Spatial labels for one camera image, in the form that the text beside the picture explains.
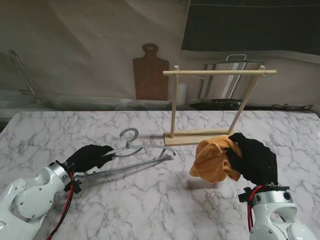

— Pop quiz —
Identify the wooden hanging rack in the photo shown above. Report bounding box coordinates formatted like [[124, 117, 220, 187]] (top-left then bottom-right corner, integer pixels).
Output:
[[162, 65, 278, 147]]

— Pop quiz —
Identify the red black left arm cable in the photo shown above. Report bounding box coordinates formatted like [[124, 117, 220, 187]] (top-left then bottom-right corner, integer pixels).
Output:
[[47, 171, 77, 240]]

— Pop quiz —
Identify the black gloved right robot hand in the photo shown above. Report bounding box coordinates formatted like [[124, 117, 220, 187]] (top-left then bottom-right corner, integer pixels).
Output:
[[224, 132, 279, 187]]

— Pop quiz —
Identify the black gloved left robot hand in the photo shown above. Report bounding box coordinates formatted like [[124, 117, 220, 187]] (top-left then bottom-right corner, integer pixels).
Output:
[[65, 144, 116, 174]]

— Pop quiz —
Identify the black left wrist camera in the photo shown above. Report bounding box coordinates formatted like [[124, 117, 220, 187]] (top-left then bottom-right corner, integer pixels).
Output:
[[63, 181, 82, 195]]

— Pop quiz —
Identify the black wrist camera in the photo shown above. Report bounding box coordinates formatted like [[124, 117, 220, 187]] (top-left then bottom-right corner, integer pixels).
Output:
[[237, 187, 253, 203], [63, 181, 82, 195]]

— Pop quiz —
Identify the grey plastic clothes hanger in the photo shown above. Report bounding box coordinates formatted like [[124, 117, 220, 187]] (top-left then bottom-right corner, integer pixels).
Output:
[[74, 128, 176, 180]]

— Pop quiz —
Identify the orange microfibre towel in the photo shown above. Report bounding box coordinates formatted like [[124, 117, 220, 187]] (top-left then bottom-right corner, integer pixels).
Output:
[[189, 134, 243, 185]]

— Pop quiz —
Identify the printed kitchen backdrop cloth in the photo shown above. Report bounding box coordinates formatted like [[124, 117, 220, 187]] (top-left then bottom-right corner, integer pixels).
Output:
[[0, 0, 320, 112]]

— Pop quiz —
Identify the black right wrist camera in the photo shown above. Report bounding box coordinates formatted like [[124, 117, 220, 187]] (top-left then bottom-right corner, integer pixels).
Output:
[[237, 187, 253, 203]]

